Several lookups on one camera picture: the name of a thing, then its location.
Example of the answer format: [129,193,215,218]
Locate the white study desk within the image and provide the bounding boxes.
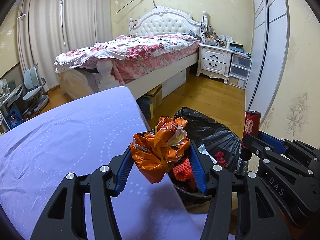
[1,84,24,131]

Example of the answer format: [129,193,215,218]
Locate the purple tablecloth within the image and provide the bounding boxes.
[1,86,206,239]

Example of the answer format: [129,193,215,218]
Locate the beige curtains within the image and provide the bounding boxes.
[17,0,112,90]

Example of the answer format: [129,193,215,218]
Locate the white bed frame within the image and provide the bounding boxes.
[54,5,207,100]

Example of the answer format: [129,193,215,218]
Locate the red cylindrical can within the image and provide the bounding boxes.
[241,111,261,147]

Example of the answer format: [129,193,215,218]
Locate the white nightstand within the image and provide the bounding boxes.
[196,43,233,84]

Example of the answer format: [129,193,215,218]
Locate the sliding wardrobe door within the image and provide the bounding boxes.
[245,0,290,122]

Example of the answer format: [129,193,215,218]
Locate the orange-red foam fruit net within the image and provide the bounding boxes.
[173,158,197,190]

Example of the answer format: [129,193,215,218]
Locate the orange snack bag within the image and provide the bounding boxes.
[130,116,190,184]

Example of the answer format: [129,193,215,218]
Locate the white box under bed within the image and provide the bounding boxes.
[162,69,186,98]

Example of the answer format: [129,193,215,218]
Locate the cardboard box under bed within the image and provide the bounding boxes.
[136,85,162,119]

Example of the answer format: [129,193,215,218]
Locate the light blue desk chair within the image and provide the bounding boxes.
[22,63,49,118]

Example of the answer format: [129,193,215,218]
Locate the black trash bag bin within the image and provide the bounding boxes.
[169,107,248,205]

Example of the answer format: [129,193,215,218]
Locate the plastic drawer unit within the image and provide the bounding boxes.
[227,53,252,89]

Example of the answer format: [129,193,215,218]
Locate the pink floral quilt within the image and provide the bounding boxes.
[54,34,200,85]

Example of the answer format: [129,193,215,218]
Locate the dark red ribbon bow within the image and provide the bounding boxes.
[214,151,228,168]

